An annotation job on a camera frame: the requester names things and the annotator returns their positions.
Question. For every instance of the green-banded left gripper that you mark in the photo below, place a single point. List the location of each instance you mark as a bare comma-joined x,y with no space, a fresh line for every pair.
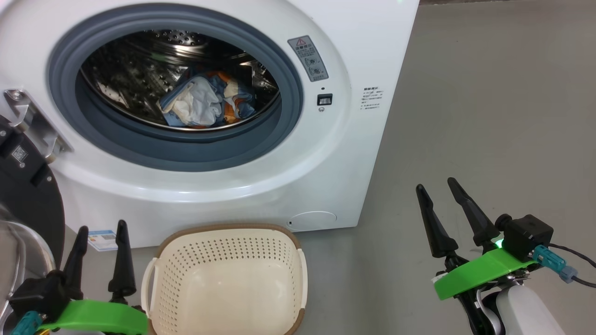
102,318

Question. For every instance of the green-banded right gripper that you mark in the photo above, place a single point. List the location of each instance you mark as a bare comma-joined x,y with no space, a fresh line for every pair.
479,272

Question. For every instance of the round glass washing machine door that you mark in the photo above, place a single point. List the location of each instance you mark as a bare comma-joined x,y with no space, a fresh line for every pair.
28,200

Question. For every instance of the white garment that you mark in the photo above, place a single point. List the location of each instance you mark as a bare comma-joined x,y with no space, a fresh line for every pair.
198,102

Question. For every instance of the pile of clothes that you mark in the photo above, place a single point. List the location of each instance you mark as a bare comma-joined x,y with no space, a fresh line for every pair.
242,109

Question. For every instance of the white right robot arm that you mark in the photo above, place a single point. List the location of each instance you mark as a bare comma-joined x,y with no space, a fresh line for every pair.
526,311

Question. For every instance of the cream perforated laundry basket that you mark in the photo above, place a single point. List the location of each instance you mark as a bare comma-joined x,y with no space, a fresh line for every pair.
228,288

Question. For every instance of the white front-load washing machine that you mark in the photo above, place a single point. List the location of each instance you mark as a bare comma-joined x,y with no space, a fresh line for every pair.
326,177

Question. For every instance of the grey rubber door gasket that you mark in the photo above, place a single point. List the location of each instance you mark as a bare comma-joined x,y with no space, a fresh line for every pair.
186,153

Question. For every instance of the chrome door hinge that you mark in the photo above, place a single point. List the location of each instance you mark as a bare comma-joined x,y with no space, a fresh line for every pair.
32,121

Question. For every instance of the black door latch socket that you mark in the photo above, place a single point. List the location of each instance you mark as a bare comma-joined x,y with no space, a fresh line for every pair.
325,99

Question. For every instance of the blue white energy label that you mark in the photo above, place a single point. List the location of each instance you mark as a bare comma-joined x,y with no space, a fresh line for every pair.
102,240

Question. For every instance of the round white filter cover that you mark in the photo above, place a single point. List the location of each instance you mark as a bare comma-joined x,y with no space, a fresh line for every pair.
312,221

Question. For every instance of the perforated steel drum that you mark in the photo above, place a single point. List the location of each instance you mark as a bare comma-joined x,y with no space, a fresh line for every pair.
121,79

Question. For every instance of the grey warning label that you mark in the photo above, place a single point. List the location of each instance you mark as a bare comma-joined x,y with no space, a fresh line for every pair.
308,58

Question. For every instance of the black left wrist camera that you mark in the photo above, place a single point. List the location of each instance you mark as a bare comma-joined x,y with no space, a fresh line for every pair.
37,293

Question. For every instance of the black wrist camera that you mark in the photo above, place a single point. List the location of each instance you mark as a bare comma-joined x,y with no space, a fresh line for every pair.
37,293
526,235

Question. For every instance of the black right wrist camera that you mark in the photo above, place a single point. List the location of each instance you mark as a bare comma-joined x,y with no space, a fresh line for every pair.
526,235

